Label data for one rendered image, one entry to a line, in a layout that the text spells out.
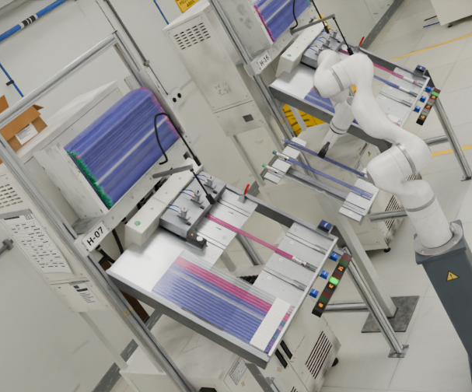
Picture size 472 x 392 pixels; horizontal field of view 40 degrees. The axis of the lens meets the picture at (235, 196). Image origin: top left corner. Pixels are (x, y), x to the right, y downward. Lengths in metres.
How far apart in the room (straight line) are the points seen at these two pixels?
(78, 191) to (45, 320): 1.71
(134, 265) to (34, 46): 2.16
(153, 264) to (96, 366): 1.80
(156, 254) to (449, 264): 1.13
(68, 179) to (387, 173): 1.16
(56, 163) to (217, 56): 1.37
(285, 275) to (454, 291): 0.65
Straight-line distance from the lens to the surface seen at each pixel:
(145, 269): 2.57
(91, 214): 2.54
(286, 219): 2.84
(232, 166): 5.31
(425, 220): 2.42
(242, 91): 3.57
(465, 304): 2.63
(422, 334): 3.28
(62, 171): 2.48
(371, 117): 2.36
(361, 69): 2.42
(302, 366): 3.08
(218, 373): 2.67
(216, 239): 2.69
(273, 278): 2.61
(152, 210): 2.66
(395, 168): 2.30
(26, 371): 4.04
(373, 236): 3.81
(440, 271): 2.53
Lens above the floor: 2.10
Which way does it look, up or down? 22 degrees down
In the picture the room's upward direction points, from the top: 32 degrees counter-clockwise
